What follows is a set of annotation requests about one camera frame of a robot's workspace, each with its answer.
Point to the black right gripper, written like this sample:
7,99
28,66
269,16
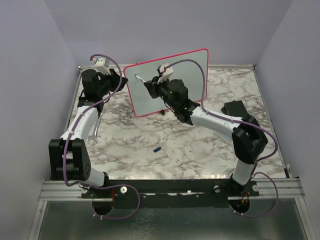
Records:
153,85

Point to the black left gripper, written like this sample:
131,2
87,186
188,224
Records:
114,77

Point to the pink framed whiteboard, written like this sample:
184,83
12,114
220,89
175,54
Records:
188,72

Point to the blue marker cap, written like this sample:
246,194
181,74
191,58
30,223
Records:
157,149

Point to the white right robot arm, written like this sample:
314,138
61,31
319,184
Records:
247,137

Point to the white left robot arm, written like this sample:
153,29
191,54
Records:
69,158

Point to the silver open-end wrench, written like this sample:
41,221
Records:
93,139

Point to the white grey small box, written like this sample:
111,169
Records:
225,134

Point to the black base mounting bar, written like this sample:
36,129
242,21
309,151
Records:
185,193

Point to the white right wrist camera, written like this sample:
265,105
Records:
165,72

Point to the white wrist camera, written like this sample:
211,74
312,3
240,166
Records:
101,65
165,72

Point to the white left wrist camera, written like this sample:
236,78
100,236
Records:
101,65

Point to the black network switch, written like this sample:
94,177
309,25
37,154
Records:
235,108

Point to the aluminium front rail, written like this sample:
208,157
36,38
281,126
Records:
58,191

